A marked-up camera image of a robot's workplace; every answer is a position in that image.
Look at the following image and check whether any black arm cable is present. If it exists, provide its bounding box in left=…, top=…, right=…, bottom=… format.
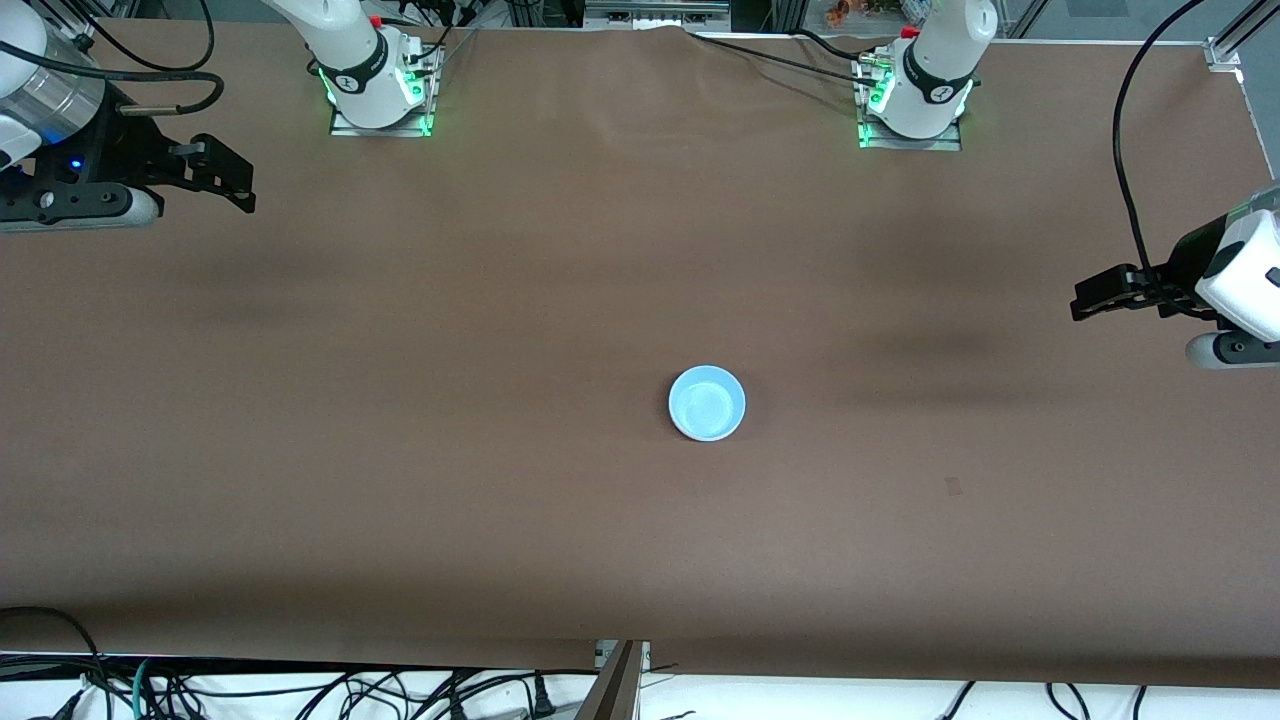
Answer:
left=1110, top=0, right=1216, bottom=321
left=0, top=0, right=223, bottom=113

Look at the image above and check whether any aluminium rail with sockets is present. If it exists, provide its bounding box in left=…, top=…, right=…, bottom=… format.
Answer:
left=585, top=0, right=731, bottom=31

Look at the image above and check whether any diagonal aluminium extrusion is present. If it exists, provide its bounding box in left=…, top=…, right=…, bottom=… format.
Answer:
left=1210, top=0, right=1280, bottom=61

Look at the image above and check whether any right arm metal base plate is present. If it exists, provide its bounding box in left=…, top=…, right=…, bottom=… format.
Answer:
left=330, top=45, right=438, bottom=138

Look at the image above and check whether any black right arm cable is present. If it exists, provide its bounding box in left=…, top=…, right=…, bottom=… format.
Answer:
left=0, top=0, right=223, bottom=113

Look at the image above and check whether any aluminium profile post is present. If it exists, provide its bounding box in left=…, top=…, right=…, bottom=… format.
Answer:
left=575, top=640, right=651, bottom=720

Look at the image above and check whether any long black table cable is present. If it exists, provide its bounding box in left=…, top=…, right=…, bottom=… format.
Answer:
left=685, top=30, right=891, bottom=89

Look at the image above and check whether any light blue bowl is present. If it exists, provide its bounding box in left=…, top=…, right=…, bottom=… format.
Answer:
left=668, top=364, right=748, bottom=443

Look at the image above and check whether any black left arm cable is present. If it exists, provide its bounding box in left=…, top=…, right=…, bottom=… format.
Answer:
left=1110, top=0, right=1216, bottom=321

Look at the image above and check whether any thick black looped cable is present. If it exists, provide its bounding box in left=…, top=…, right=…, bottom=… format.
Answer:
left=0, top=605, right=111, bottom=720

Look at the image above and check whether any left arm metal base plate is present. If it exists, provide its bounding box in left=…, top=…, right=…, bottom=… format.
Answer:
left=857, top=55, right=964, bottom=151

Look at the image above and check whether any brown paper table cover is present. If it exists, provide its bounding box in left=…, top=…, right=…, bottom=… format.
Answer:
left=0, top=22, right=1280, bottom=691

